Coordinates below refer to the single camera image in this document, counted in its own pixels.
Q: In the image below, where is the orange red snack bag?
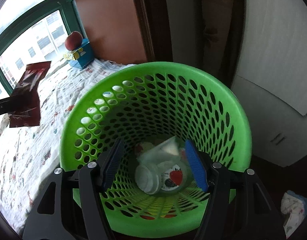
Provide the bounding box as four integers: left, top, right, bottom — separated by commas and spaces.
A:
9, 61, 51, 128

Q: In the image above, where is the white round yogurt cup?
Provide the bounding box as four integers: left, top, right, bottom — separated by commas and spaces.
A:
159, 163, 192, 194

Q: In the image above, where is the clear plastic container lid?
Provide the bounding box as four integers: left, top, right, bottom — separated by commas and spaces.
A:
136, 137, 181, 165

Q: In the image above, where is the white round plastic lid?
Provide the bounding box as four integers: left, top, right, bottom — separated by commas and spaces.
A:
134, 163, 162, 195

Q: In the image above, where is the patterned white bed sheet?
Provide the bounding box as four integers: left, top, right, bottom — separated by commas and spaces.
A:
0, 59, 125, 235

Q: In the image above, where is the floral cloth bundle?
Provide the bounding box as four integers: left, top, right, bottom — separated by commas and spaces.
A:
280, 190, 307, 239

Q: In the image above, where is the orange yellow box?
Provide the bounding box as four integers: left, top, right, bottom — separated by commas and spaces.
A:
140, 212, 177, 220

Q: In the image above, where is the blue yellow tissue box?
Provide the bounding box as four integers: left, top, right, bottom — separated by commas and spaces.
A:
63, 38, 94, 69

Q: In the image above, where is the red apple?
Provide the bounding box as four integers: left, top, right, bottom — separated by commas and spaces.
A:
64, 31, 83, 51

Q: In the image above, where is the green plastic waste basket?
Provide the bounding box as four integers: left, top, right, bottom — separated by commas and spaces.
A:
60, 62, 252, 238

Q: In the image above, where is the white cabinet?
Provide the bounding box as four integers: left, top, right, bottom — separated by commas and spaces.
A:
232, 0, 307, 167

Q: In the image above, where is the brown wooden wardrobe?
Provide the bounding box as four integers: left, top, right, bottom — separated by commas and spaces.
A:
75, 0, 154, 64

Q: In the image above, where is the green window frame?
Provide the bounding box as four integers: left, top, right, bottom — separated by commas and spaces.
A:
0, 0, 87, 94

